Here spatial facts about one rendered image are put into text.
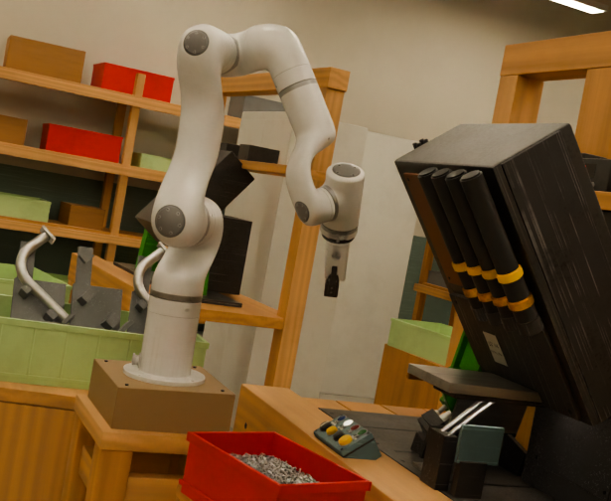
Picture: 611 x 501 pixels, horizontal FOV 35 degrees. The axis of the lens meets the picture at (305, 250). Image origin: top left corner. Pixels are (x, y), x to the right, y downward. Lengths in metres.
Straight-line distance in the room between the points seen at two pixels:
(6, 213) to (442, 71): 4.74
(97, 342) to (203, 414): 0.60
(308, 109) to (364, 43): 7.81
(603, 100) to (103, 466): 1.43
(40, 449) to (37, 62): 5.85
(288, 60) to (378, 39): 7.87
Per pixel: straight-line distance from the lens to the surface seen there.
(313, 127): 2.12
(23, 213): 8.25
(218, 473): 1.87
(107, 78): 8.38
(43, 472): 2.72
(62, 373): 2.73
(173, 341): 2.23
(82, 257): 2.98
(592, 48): 2.55
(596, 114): 2.47
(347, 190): 2.09
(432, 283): 9.23
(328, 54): 9.74
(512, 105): 2.77
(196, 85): 2.19
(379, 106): 10.00
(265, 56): 2.18
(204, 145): 2.20
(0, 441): 2.70
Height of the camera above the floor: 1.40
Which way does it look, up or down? 3 degrees down
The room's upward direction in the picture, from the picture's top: 10 degrees clockwise
